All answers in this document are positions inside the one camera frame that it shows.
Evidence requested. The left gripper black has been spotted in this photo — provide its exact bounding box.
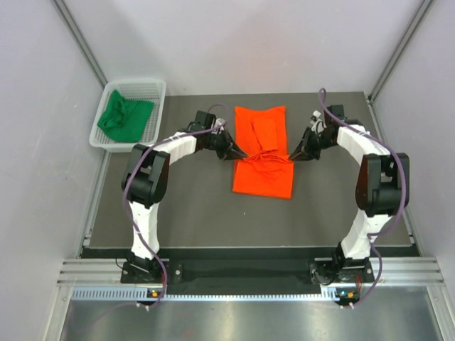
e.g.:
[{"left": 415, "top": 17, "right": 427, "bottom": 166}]
[{"left": 204, "top": 128, "right": 247, "bottom": 161}]

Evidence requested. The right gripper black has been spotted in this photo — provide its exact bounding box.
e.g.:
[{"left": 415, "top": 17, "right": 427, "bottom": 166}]
[{"left": 289, "top": 126, "right": 336, "bottom": 162}]

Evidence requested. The orange t shirt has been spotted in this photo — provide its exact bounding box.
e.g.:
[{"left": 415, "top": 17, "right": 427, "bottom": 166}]
[{"left": 232, "top": 106, "right": 294, "bottom": 200}]

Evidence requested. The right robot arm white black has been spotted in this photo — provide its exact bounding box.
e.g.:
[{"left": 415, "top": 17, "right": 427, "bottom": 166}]
[{"left": 289, "top": 105, "right": 410, "bottom": 286}]

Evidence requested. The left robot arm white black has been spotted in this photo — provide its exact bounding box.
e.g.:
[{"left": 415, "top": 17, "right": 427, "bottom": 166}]
[{"left": 121, "top": 111, "right": 247, "bottom": 283}]

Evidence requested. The white plastic basket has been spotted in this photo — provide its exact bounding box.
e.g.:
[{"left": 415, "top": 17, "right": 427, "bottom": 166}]
[{"left": 89, "top": 77, "right": 166, "bottom": 153}]

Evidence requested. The green t shirt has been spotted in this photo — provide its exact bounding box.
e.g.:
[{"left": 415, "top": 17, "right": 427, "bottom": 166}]
[{"left": 97, "top": 90, "right": 154, "bottom": 143}]

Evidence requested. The white slotted cable duct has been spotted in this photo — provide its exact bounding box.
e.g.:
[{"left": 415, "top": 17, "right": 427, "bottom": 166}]
[{"left": 70, "top": 286, "right": 360, "bottom": 303}]

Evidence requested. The aluminium frame post right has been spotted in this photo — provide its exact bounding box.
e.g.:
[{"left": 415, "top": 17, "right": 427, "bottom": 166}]
[{"left": 367, "top": 0, "right": 436, "bottom": 105}]

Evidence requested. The aluminium frame post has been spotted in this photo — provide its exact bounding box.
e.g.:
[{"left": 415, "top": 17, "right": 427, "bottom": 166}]
[
  {"left": 50, "top": 0, "right": 107, "bottom": 87},
  {"left": 367, "top": 0, "right": 436, "bottom": 105}
]

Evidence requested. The aluminium front rail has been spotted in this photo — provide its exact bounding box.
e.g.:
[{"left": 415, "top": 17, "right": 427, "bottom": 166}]
[{"left": 57, "top": 257, "right": 444, "bottom": 286}]

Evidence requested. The aluminium frame post left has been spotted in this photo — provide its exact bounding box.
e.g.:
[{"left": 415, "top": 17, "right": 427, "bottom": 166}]
[{"left": 50, "top": 0, "right": 107, "bottom": 87}]

